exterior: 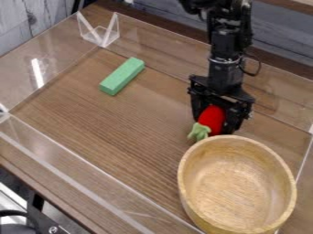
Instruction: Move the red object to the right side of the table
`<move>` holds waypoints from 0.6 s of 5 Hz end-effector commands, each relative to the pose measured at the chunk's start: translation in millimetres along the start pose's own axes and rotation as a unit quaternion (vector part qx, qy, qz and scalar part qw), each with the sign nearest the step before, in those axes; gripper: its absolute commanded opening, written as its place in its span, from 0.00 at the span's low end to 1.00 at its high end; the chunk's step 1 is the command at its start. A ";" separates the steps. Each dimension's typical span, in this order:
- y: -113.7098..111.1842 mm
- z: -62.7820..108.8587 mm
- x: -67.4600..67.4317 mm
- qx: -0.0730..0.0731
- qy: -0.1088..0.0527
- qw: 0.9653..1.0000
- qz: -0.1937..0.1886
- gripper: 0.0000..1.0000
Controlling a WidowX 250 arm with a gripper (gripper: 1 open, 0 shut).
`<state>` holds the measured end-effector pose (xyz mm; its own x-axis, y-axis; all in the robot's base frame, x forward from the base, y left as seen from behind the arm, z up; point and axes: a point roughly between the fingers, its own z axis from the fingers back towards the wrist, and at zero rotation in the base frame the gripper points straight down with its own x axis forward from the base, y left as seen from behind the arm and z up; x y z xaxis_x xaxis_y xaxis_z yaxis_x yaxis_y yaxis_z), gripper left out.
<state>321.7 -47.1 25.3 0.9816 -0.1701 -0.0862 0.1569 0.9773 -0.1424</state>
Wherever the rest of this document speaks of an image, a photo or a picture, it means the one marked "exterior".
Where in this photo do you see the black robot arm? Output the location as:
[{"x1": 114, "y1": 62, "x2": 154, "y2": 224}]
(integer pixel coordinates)
[{"x1": 178, "y1": 0, "x2": 258, "y2": 140}]

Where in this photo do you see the black cable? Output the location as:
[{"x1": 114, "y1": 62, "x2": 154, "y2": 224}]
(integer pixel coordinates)
[{"x1": 0, "y1": 209, "x2": 41, "y2": 234}]

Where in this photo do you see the black metal table mount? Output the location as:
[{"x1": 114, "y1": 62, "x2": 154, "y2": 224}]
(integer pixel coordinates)
[{"x1": 27, "y1": 191, "x2": 83, "y2": 234}]

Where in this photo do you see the light wooden bowl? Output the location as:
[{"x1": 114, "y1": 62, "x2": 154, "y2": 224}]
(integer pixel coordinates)
[{"x1": 178, "y1": 135, "x2": 297, "y2": 234}]

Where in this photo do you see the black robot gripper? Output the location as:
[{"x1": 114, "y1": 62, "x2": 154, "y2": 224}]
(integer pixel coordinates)
[{"x1": 187, "y1": 58, "x2": 256, "y2": 134}]

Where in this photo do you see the clear acrylic enclosure wall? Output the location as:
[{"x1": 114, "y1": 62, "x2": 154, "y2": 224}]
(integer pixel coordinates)
[{"x1": 0, "y1": 5, "x2": 313, "y2": 234}]

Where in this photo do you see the green rectangular block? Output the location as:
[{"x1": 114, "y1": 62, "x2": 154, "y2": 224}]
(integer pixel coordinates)
[{"x1": 99, "y1": 58, "x2": 146, "y2": 96}]

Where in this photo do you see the red plush strawberry toy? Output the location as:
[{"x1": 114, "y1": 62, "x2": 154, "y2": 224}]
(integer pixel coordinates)
[{"x1": 187, "y1": 105, "x2": 226, "y2": 141}]

